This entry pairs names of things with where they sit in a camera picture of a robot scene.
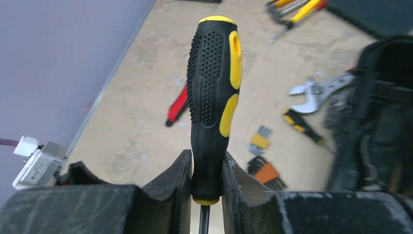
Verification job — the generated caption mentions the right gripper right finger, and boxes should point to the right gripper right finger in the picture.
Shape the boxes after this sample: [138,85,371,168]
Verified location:
[222,154,413,234]

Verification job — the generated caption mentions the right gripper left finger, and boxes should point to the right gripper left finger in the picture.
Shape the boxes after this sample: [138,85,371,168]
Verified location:
[0,150,192,234]

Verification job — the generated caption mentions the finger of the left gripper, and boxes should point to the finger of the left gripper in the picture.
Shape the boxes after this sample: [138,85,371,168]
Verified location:
[66,161,109,185]

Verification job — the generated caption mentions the yellow black long screwdriver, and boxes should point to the yellow black long screwdriver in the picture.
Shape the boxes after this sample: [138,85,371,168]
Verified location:
[187,16,242,234]

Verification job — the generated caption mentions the black tool box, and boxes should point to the black tool box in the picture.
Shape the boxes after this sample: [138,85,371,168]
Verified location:
[326,35,413,196]

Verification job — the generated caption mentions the orange hex key holder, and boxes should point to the orange hex key holder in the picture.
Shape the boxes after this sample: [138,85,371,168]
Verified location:
[247,156,287,191]

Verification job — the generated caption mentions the yellow black screwdriver right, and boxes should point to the yellow black screwdriver right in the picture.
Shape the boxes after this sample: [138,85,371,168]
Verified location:
[283,109,336,155]

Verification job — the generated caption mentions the black flat tray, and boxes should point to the black flat tray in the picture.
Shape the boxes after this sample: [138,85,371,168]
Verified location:
[326,0,413,39]

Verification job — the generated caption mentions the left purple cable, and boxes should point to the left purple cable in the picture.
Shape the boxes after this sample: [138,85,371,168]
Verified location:
[0,138,20,148]

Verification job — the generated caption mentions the aluminium frame rail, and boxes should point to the aluminium frame rail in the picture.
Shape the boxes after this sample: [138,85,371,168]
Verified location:
[66,0,155,155]

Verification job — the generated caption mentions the red handled cutter pliers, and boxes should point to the red handled cutter pliers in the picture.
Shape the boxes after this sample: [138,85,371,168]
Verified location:
[165,85,188,127]

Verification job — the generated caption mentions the adjustable wrench red handle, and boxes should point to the adjustable wrench red handle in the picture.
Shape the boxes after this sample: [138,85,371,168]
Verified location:
[289,67,357,114]

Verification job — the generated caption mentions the yellow handled pliers top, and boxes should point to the yellow handled pliers top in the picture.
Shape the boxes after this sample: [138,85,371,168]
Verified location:
[265,0,308,23]

